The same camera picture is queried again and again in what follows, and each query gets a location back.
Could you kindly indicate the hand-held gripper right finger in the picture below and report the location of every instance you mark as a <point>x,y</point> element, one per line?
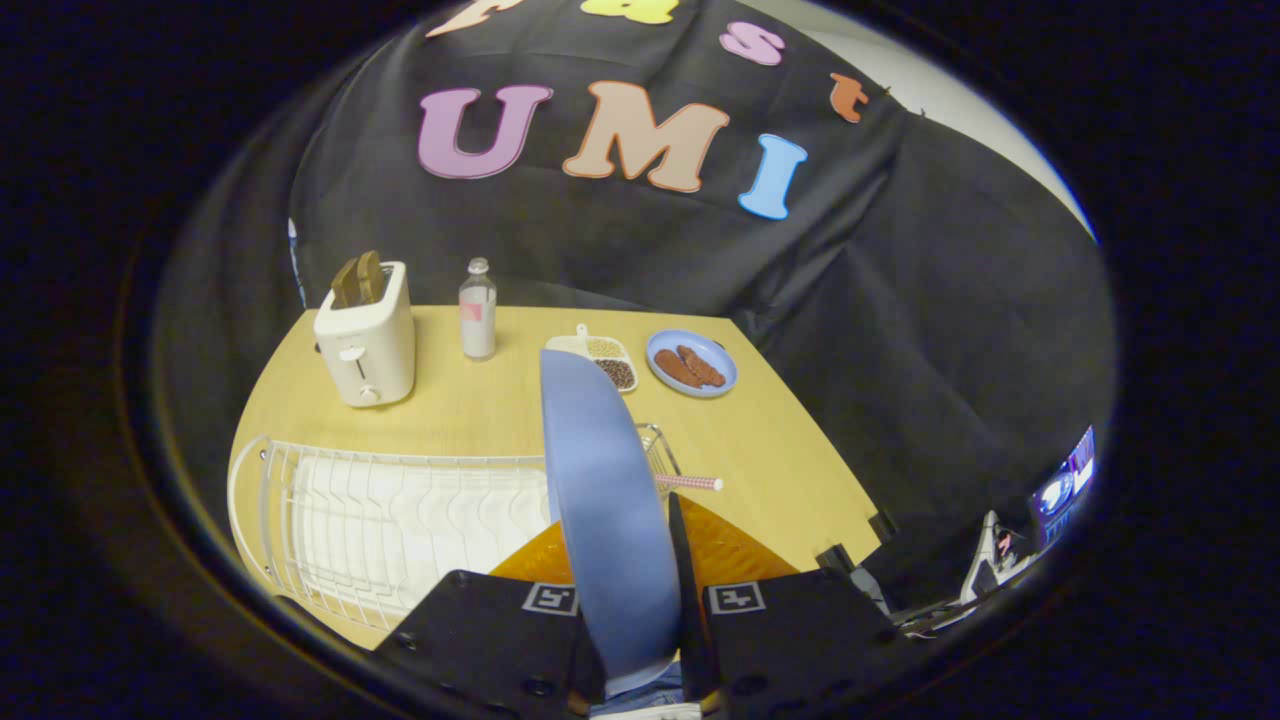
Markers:
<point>780,640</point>

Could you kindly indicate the lit computer monitor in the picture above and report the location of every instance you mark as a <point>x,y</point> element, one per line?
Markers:
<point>1062,492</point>

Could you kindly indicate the person's blue jeans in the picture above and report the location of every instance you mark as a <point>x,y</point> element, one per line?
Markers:
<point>650,692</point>

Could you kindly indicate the black backdrop cloth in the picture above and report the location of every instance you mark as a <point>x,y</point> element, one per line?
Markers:
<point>900,350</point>

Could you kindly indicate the brown sausage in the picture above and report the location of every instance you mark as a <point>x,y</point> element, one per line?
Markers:
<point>676,369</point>
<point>702,366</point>

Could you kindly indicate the small blue plate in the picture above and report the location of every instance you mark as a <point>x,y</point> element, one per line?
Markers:
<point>720,385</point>

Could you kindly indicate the large blue plate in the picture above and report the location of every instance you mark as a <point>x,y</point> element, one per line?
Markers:
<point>610,520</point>

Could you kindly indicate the cream divided dish with beans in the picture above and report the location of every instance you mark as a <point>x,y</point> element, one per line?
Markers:
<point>612,362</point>

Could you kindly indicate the white toaster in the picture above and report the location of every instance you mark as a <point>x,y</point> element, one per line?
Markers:
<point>368,345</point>

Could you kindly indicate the brown toast slice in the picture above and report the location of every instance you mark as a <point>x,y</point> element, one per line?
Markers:
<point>371,276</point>
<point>346,284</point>

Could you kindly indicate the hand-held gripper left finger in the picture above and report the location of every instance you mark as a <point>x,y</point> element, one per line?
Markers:
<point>480,640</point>

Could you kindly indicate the black table bracket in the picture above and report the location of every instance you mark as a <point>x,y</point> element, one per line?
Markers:
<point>834,560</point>
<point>883,526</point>

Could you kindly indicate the clear plastic bottle pink label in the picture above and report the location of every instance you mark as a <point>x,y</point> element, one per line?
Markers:
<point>478,315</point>

